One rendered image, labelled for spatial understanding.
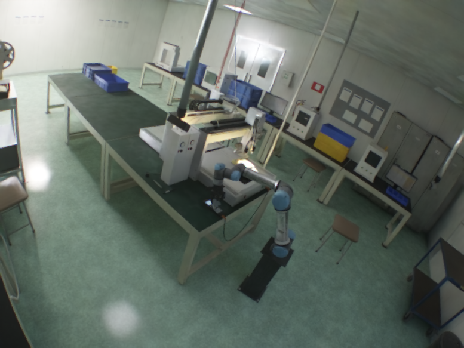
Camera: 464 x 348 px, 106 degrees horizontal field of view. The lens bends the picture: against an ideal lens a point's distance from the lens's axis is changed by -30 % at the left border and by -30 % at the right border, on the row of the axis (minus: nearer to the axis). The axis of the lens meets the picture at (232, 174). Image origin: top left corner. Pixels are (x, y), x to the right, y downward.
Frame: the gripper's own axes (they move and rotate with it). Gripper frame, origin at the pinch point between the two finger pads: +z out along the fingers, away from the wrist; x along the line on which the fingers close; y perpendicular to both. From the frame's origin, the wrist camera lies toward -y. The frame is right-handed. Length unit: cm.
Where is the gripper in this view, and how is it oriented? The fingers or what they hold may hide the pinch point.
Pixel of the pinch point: (214, 207)
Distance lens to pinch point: 195.3
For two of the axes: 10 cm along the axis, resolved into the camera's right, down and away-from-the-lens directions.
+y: 7.6, 3.1, -5.8
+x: 6.5, -2.0, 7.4
